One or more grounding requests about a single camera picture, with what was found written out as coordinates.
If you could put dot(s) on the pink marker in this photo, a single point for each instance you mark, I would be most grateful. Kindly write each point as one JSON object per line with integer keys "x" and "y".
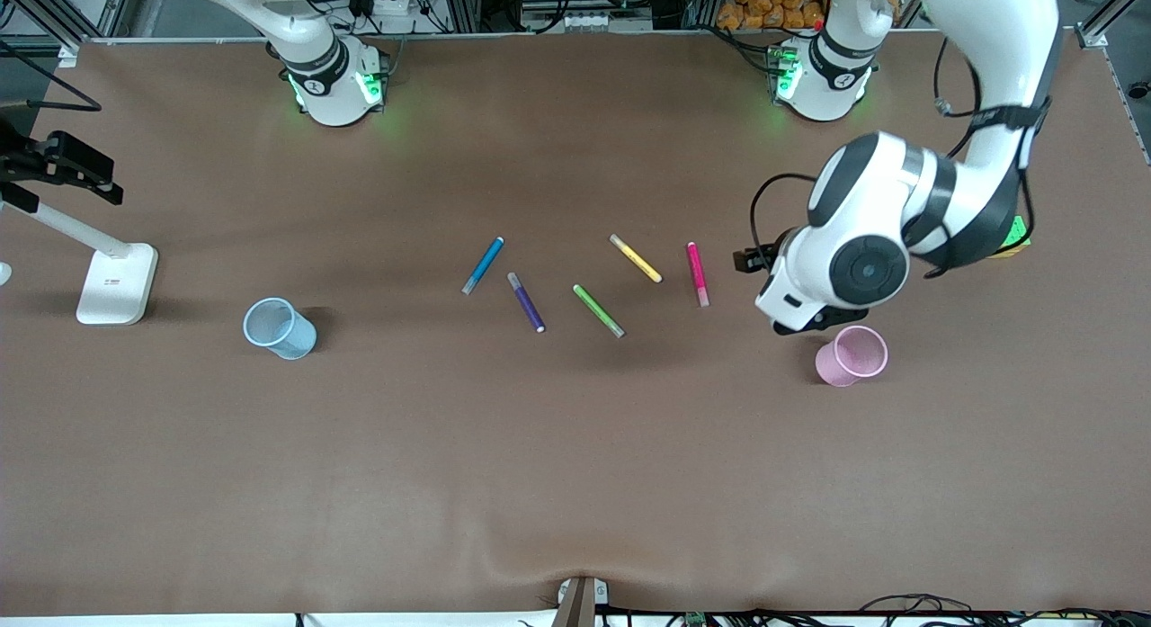
{"x": 698, "y": 273}

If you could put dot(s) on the blue marker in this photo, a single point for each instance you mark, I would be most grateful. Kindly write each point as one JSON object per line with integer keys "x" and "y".
{"x": 484, "y": 264}

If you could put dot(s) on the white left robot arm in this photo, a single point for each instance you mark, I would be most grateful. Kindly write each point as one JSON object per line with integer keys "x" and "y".
{"x": 989, "y": 33}

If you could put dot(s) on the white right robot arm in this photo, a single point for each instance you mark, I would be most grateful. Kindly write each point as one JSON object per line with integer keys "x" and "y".
{"x": 328, "y": 87}

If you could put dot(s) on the pink mesh cup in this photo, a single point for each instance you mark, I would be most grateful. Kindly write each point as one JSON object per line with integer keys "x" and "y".
{"x": 845, "y": 362}

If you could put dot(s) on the yellow marker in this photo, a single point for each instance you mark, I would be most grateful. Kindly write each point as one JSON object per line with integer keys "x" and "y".
{"x": 636, "y": 258}

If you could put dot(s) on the white lamp stand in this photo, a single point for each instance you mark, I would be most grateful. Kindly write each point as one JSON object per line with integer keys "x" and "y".
{"x": 112, "y": 285}

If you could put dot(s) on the green marker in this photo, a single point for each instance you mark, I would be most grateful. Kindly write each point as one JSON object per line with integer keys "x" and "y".
{"x": 598, "y": 310}

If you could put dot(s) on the purple marker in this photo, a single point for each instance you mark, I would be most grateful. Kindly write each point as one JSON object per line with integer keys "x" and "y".
{"x": 526, "y": 302}

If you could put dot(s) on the colourful puzzle cube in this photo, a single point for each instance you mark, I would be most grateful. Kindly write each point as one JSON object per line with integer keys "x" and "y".
{"x": 1021, "y": 236}

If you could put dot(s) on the bag of orange snacks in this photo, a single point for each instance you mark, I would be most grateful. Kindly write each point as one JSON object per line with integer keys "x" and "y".
{"x": 769, "y": 4}

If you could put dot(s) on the light blue mesh cup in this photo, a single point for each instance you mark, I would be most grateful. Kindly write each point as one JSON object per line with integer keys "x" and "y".
{"x": 288, "y": 337}

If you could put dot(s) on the white terminal strip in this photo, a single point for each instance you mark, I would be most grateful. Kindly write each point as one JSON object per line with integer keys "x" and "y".
{"x": 589, "y": 21}

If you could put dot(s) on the white power strip with plugs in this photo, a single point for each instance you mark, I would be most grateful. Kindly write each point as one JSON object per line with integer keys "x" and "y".
{"x": 391, "y": 11}

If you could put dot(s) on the aluminium frame post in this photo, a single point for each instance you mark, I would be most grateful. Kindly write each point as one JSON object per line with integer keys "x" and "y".
{"x": 1093, "y": 35}
{"x": 63, "y": 15}

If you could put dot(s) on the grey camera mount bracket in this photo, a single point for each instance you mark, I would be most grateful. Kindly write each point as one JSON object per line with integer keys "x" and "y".
{"x": 580, "y": 602}

